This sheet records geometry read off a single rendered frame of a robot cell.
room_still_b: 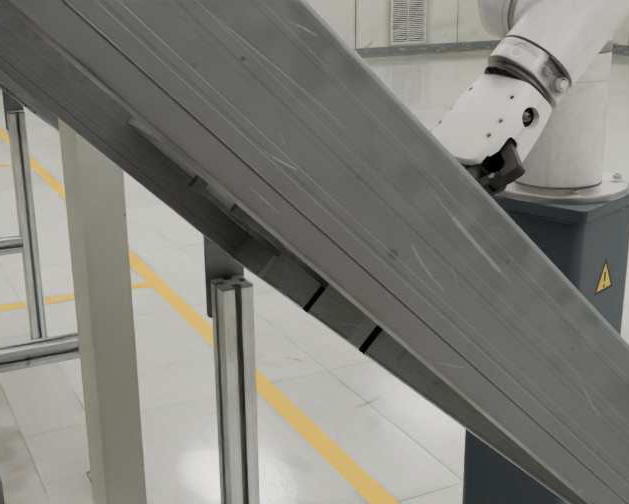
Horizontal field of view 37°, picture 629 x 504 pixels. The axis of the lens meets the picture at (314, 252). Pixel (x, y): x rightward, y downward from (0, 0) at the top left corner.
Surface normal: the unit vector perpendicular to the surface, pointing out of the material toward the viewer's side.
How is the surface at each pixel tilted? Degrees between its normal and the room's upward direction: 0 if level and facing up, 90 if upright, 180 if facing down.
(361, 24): 90
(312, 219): 90
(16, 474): 0
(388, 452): 0
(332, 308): 46
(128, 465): 90
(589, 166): 90
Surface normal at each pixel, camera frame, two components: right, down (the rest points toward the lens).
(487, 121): -0.61, -0.51
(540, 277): 0.44, 0.26
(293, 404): -0.01, -0.95
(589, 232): 0.74, 0.19
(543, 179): -0.51, 0.26
